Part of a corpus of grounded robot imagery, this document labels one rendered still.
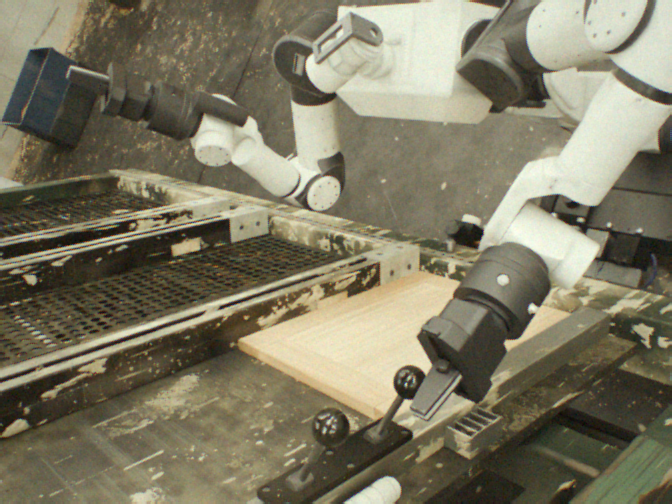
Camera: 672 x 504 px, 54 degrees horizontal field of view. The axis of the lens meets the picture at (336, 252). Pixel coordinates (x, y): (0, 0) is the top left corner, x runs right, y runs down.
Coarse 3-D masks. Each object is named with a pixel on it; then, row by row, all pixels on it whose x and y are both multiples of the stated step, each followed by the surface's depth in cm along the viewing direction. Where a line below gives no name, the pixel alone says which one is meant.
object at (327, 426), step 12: (324, 408) 63; (336, 408) 63; (312, 420) 63; (324, 420) 62; (336, 420) 62; (348, 420) 63; (312, 432) 63; (324, 432) 62; (336, 432) 62; (348, 432) 63; (324, 444) 62; (336, 444) 62; (312, 456) 66; (312, 468) 67; (288, 480) 69; (300, 480) 69; (312, 480) 70
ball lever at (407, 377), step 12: (396, 372) 71; (408, 372) 70; (420, 372) 70; (396, 384) 70; (408, 384) 69; (420, 384) 70; (396, 396) 73; (408, 396) 70; (396, 408) 73; (384, 420) 75; (372, 432) 76; (384, 432) 77
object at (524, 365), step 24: (576, 312) 114; (600, 312) 114; (552, 336) 105; (576, 336) 105; (600, 336) 112; (504, 360) 98; (528, 360) 97; (552, 360) 101; (504, 384) 92; (528, 384) 97; (456, 408) 85; (432, 432) 81; (408, 456) 79; (360, 480) 73
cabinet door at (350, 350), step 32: (384, 288) 133; (416, 288) 133; (448, 288) 132; (288, 320) 119; (320, 320) 118; (352, 320) 119; (384, 320) 119; (416, 320) 118; (544, 320) 116; (256, 352) 108; (288, 352) 106; (320, 352) 107; (352, 352) 106; (384, 352) 106; (416, 352) 106; (320, 384) 97; (352, 384) 96; (384, 384) 96
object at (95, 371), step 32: (384, 256) 136; (416, 256) 141; (256, 288) 120; (288, 288) 119; (320, 288) 123; (352, 288) 129; (160, 320) 106; (192, 320) 106; (224, 320) 109; (256, 320) 114; (64, 352) 96; (96, 352) 96; (128, 352) 98; (160, 352) 101; (192, 352) 106; (224, 352) 110; (0, 384) 87; (32, 384) 88; (64, 384) 91; (96, 384) 95; (128, 384) 99; (0, 416) 86; (32, 416) 89
